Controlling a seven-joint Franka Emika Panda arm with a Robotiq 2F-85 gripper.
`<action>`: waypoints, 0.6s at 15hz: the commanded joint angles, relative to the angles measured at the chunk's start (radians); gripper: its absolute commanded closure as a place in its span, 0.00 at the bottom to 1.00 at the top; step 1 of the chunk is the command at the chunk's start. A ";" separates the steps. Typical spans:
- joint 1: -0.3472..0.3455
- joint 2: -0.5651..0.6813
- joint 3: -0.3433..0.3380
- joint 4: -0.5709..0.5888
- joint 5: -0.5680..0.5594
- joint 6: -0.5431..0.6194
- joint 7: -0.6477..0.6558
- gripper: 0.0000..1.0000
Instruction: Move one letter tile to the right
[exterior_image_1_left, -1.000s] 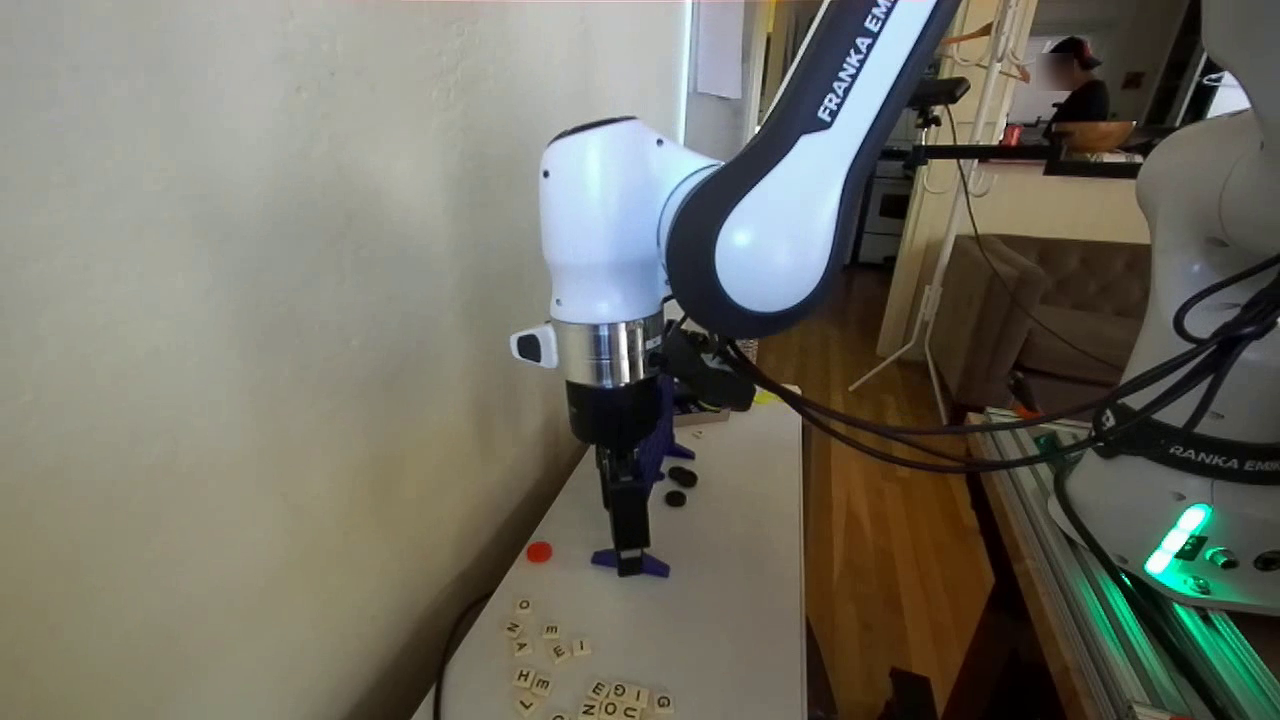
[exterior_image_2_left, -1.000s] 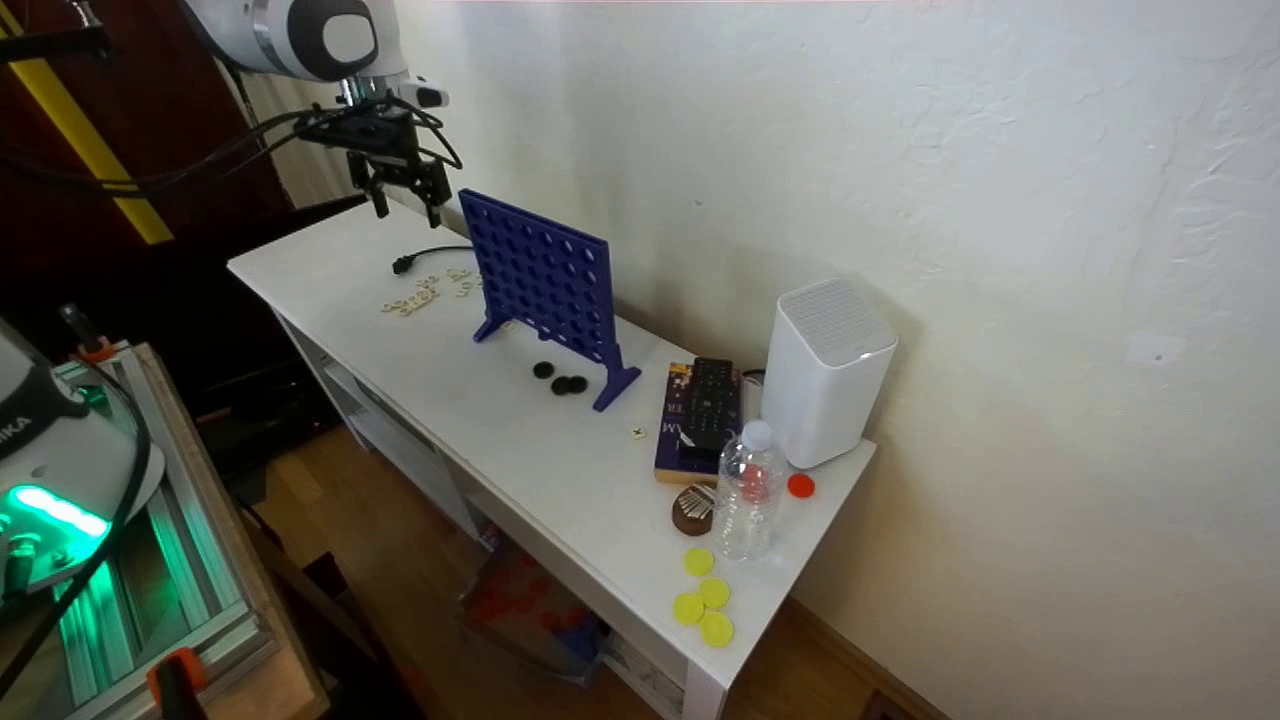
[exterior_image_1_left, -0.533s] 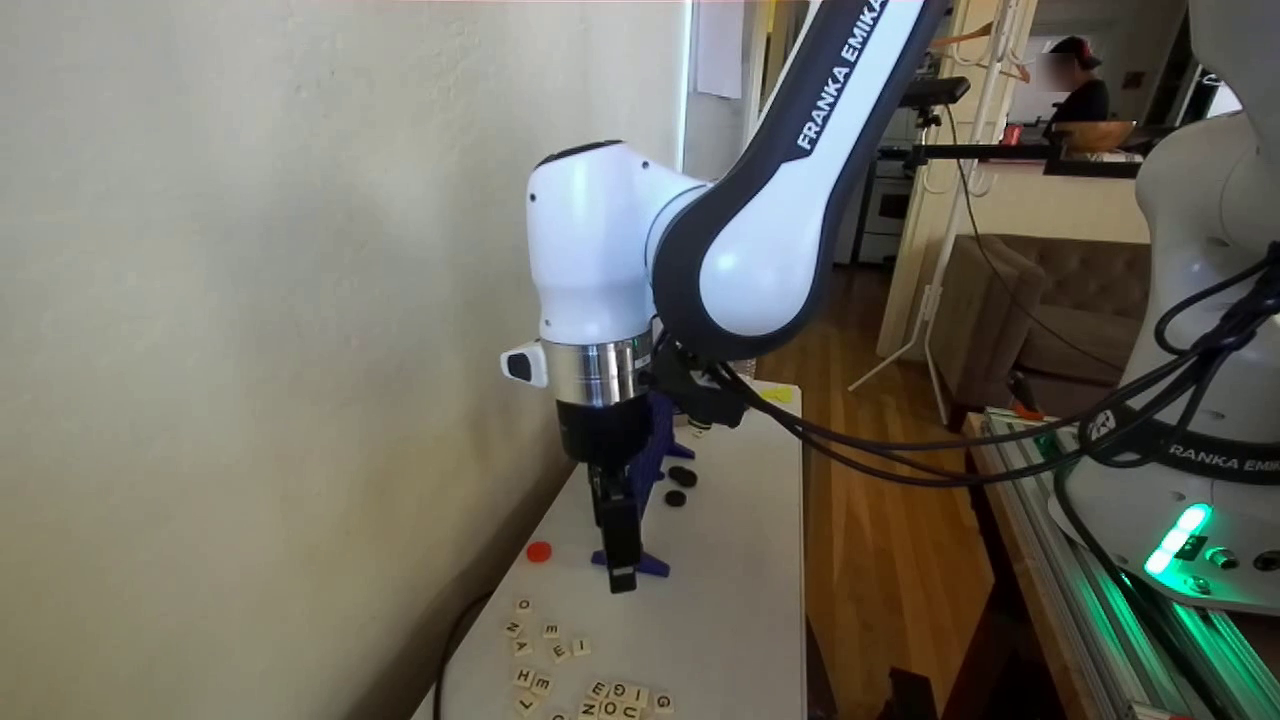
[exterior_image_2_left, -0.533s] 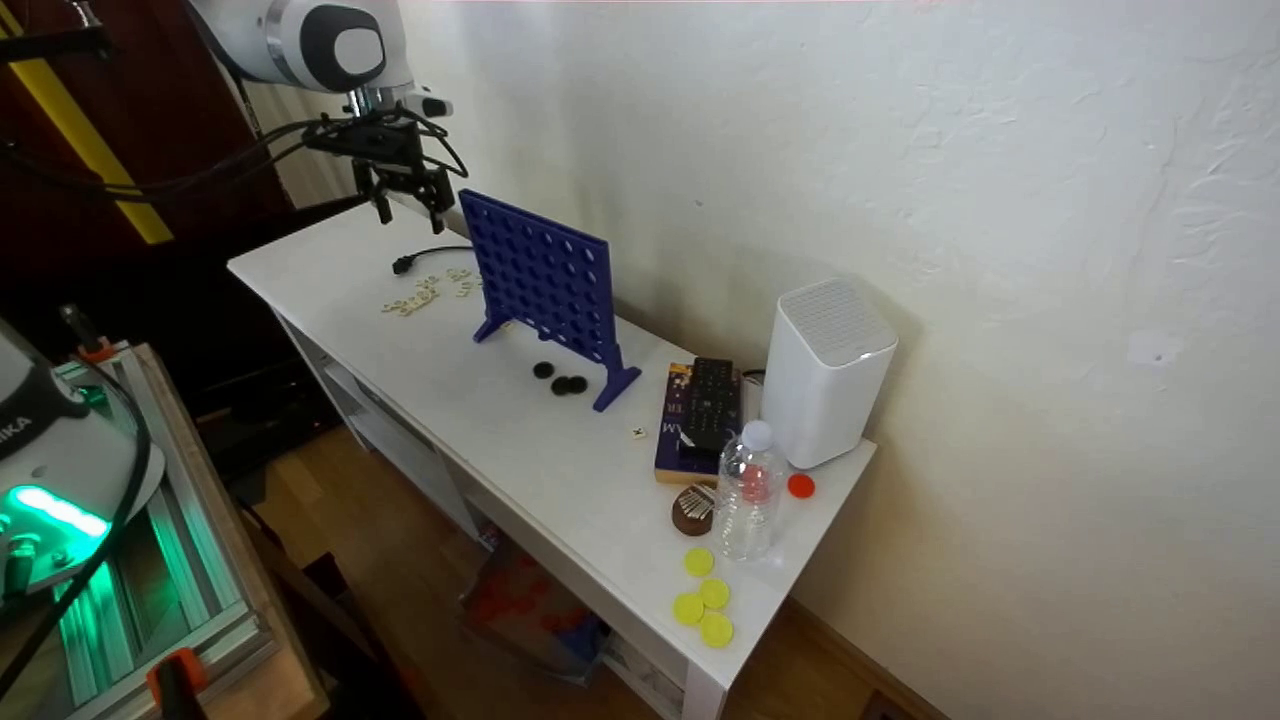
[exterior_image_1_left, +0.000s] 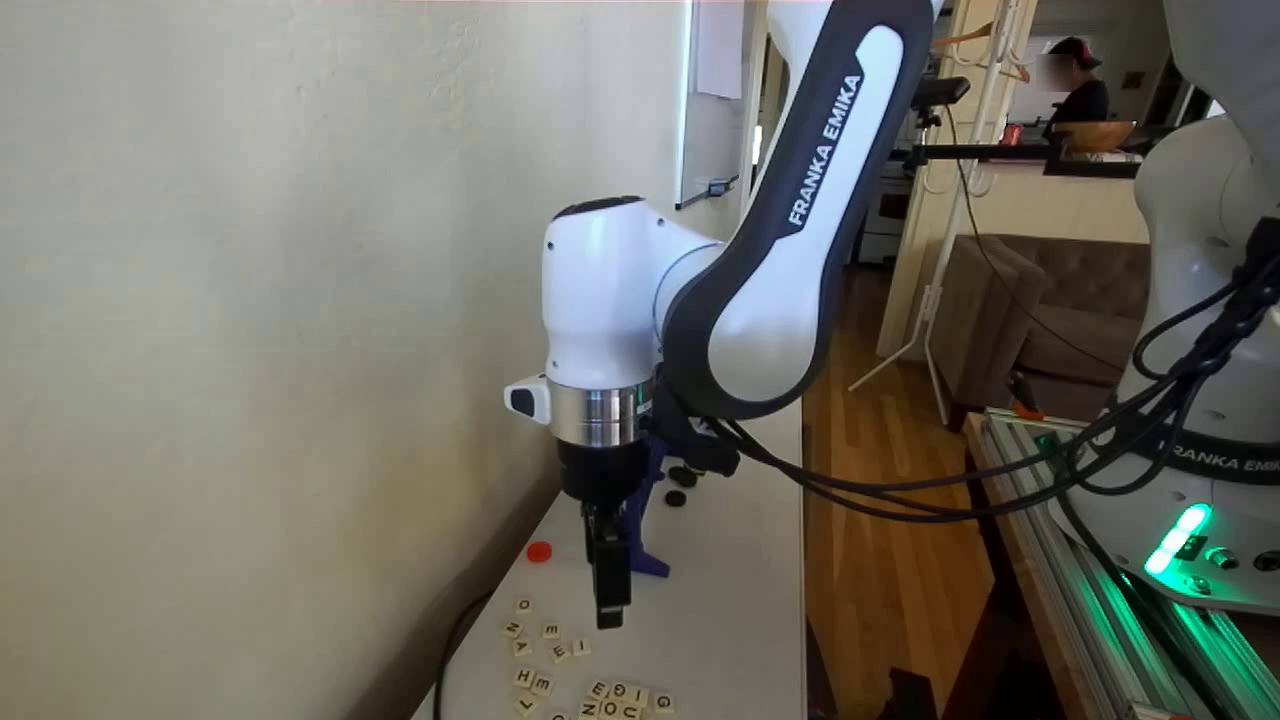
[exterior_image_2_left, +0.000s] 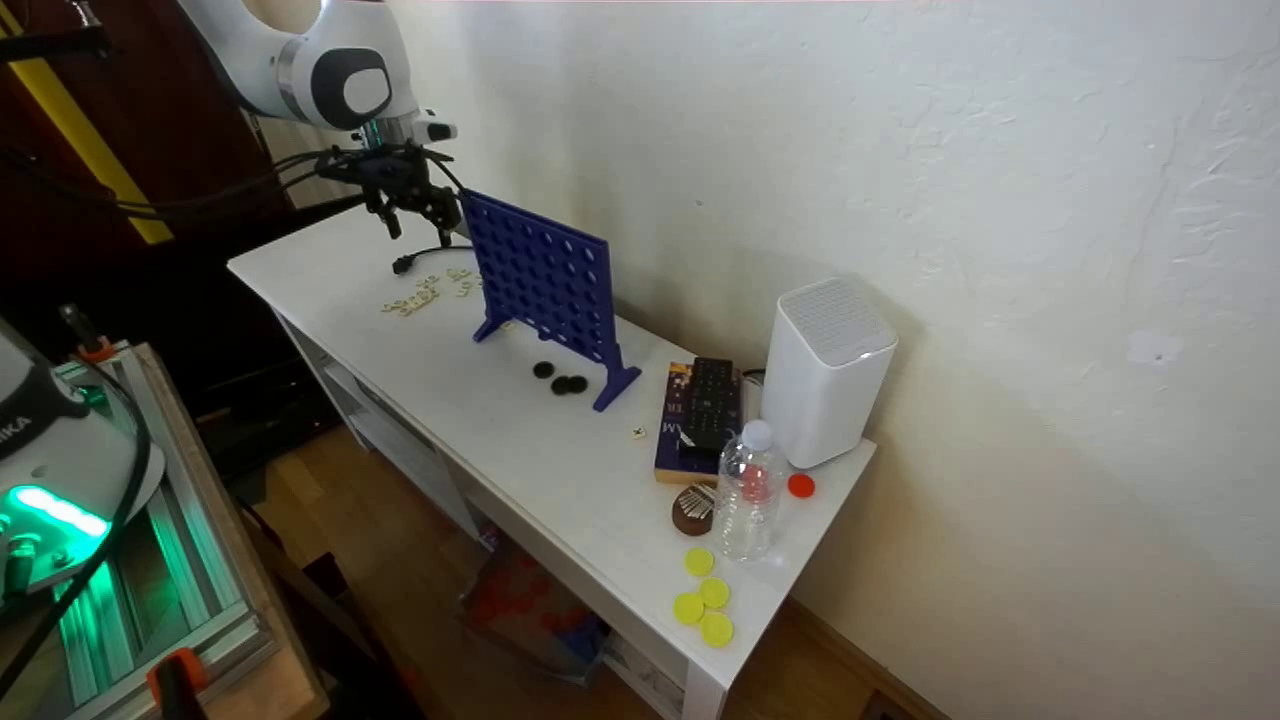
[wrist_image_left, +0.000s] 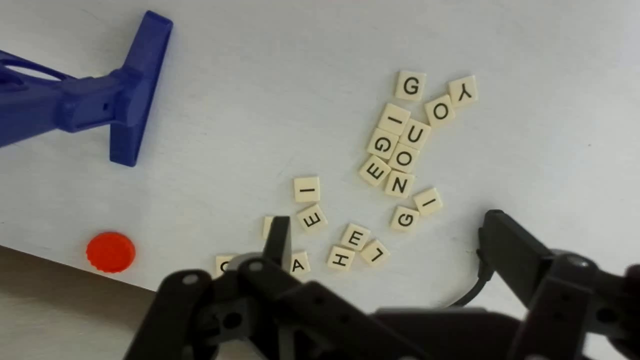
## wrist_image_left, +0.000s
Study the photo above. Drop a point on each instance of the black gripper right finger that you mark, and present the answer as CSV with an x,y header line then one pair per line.
x,y
567,300

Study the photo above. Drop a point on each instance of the cream letter E tile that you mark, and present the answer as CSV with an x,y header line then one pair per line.
x,y
310,218
374,170
354,237

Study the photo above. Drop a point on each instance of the blue connect four grid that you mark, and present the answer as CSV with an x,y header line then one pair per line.
x,y
132,87

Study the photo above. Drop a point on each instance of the cream letter H tile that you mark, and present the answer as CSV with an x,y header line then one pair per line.
x,y
340,256

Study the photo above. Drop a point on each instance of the red game disc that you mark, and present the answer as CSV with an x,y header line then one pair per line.
x,y
111,252

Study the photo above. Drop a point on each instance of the cream letter Y tile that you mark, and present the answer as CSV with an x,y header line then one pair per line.
x,y
463,92

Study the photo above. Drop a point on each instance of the cream letter G tile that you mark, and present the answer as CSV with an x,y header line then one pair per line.
x,y
382,142
411,85
404,218

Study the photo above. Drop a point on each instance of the cream letter L tile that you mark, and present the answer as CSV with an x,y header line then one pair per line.
x,y
374,252

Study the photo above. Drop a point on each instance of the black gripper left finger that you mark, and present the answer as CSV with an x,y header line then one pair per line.
x,y
266,313

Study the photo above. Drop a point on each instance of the cream letter N tile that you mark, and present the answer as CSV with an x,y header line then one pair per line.
x,y
399,182

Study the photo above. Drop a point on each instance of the cream letter A tile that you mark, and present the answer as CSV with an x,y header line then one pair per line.
x,y
298,264

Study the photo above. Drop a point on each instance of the cream letter C tile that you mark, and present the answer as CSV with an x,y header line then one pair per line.
x,y
222,263

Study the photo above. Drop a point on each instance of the cream letter U tile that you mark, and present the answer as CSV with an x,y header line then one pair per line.
x,y
415,134

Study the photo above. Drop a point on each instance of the cream letter O tile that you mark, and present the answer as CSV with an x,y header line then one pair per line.
x,y
440,111
403,159

